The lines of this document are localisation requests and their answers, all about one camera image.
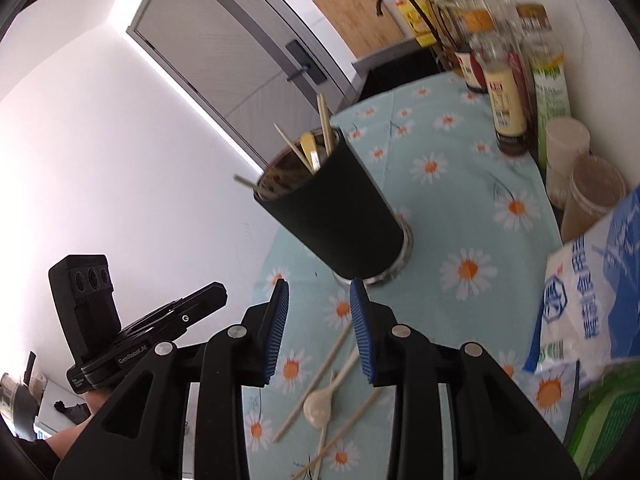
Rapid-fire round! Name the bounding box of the brown powder jar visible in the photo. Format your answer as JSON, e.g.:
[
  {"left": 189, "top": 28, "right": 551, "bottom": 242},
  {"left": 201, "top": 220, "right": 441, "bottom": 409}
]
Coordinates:
[{"left": 560, "top": 155, "right": 628, "bottom": 243}]

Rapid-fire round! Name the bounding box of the black door lock handle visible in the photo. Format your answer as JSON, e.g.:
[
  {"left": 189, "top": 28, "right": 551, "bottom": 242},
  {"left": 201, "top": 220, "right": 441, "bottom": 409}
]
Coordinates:
[{"left": 285, "top": 40, "right": 328, "bottom": 83}]

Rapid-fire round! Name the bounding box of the beige powder jar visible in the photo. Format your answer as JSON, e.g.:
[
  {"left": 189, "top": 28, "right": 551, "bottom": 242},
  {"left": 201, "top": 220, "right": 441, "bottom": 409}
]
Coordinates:
[{"left": 544, "top": 117, "right": 591, "bottom": 208}]

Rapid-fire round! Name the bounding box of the cluster of condiment bottles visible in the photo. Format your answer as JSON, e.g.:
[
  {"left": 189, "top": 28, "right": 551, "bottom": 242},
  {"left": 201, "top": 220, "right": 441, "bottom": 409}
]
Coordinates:
[{"left": 425, "top": 0, "right": 572, "bottom": 171}]

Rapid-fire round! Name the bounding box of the wooden cutting board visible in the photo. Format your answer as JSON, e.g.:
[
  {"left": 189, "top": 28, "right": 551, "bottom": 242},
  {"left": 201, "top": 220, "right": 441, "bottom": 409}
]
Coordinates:
[{"left": 312, "top": 0, "right": 406, "bottom": 58}]

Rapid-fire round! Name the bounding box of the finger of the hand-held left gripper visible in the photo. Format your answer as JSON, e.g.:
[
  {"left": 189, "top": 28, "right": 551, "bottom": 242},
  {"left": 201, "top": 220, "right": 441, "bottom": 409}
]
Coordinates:
[{"left": 170, "top": 282, "right": 228, "bottom": 333}]

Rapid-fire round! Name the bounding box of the daisy print tablecloth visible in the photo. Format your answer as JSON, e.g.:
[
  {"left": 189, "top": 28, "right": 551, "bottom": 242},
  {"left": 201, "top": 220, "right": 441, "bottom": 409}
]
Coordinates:
[{"left": 242, "top": 72, "right": 581, "bottom": 480}]

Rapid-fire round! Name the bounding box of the black sink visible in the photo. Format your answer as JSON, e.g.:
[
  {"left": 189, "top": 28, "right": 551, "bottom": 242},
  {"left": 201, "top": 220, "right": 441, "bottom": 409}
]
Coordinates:
[{"left": 352, "top": 37, "right": 446, "bottom": 106}]

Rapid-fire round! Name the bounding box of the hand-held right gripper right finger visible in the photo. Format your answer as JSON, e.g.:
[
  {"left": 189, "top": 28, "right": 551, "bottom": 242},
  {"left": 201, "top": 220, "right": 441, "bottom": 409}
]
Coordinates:
[{"left": 349, "top": 277, "right": 583, "bottom": 480}]

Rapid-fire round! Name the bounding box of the black cylindrical utensil holder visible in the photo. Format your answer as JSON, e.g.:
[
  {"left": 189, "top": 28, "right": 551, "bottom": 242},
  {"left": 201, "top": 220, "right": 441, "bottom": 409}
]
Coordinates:
[{"left": 252, "top": 127, "right": 415, "bottom": 286}]

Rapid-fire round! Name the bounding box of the grey door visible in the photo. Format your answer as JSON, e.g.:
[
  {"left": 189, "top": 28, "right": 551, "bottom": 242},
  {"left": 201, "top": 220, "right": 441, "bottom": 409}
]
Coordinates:
[{"left": 127, "top": 0, "right": 361, "bottom": 181}]

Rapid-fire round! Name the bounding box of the person's left forearm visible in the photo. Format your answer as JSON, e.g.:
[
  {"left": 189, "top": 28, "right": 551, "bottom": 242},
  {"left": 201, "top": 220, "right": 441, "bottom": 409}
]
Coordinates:
[{"left": 47, "top": 390, "right": 108, "bottom": 461}]

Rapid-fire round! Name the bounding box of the white blue salt bag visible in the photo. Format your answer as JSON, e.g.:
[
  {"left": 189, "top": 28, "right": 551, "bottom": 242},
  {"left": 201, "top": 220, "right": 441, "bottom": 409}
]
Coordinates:
[{"left": 524, "top": 195, "right": 640, "bottom": 376}]

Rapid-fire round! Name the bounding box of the green sugar bag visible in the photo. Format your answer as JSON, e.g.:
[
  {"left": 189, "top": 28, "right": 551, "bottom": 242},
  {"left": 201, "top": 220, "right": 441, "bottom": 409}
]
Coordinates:
[{"left": 567, "top": 365, "right": 640, "bottom": 480}]

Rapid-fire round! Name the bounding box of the plain cream spoon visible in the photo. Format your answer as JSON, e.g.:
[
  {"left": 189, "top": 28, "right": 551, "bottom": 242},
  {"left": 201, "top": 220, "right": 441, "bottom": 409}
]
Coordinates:
[{"left": 303, "top": 347, "right": 361, "bottom": 428}]

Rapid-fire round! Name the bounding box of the yellow dish soap bottle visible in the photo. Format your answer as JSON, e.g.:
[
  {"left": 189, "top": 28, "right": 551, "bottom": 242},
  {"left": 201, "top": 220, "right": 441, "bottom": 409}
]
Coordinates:
[{"left": 400, "top": 0, "right": 436, "bottom": 48}]

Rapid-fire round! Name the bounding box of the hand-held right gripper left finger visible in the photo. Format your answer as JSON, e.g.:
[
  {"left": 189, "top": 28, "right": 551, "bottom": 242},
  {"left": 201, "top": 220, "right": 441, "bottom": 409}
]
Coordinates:
[{"left": 52, "top": 278, "right": 291, "bottom": 480}]

